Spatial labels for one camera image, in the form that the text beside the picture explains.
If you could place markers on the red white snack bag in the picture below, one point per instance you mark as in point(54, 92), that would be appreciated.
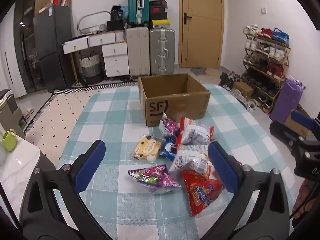
point(192, 160)
point(197, 132)

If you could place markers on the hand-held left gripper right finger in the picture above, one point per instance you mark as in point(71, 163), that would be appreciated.
point(222, 167)

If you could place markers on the red black shoe box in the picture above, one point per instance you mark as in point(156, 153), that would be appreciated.
point(157, 9)

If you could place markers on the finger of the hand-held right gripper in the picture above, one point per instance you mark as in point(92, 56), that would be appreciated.
point(302, 120)
point(285, 133)

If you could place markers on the woven laundry basket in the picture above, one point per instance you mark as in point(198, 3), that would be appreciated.
point(90, 67)

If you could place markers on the wooden door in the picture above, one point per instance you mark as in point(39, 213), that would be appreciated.
point(202, 25)

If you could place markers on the small cardboard box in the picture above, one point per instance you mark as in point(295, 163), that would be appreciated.
point(243, 88)

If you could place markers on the black refrigerator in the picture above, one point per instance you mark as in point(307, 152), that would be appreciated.
point(51, 45)

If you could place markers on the blue plastic bag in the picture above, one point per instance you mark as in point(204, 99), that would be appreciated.
point(125, 11)

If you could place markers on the purple bag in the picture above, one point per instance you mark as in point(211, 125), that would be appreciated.
point(287, 97)

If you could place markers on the oval metal frame mirror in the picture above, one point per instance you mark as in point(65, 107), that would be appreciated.
point(86, 18)

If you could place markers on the flat printed cardboard box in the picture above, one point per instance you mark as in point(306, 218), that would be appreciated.
point(297, 127)

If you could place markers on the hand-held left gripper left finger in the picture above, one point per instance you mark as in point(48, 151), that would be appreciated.
point(88, 167)

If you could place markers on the yellow cracker packet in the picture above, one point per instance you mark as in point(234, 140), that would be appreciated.
point(147, 148)

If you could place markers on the red snack packet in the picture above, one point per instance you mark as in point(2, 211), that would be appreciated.
point(200, 195)

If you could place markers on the brown cardboard box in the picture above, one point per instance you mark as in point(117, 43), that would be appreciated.
point(180, 105)

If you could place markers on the white drawer desk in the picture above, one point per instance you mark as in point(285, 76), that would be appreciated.
point(113, 52)

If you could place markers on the silver suitcase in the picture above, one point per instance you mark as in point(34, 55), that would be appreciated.
point(162, 51)

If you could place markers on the black glass cabinet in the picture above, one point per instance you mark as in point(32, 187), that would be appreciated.
point(23, 50)

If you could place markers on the yellow shoe box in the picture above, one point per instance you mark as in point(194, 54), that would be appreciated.
point(160, 24)

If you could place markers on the beige suitcase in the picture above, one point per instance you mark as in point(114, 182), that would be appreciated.
point(138, 52)

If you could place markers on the purple white snack packet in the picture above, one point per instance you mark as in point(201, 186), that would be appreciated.
point(168, 126)

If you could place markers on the green mug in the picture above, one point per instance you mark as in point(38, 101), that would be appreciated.
point(9, 141)

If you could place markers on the assorted sneakers group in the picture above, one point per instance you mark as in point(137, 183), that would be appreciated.
point(272, 52)

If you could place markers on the beige slipper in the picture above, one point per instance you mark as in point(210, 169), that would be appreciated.
point(29, 110)
point(25, 116)

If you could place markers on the blue cookie packet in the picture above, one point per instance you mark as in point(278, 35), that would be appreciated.
point(168, 150)

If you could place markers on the person's right hand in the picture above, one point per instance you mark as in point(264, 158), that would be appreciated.
point(303, 195)

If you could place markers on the white light switch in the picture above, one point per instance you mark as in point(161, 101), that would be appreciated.
point(263, 10)

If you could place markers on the black bag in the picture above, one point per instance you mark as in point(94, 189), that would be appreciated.
point(116, 13)

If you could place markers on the teal suitcase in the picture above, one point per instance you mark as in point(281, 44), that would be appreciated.
point(138, 5)

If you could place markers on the purple candy packet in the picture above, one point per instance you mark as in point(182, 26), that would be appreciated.
point(157, 180)

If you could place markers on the beige dotted rug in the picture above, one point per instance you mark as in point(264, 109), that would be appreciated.
point(50, 120)

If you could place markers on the pile of shoes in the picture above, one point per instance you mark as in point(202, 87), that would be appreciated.
point(228, 78)

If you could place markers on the wooden shoe rack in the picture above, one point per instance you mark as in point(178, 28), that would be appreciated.
point(286, 62)

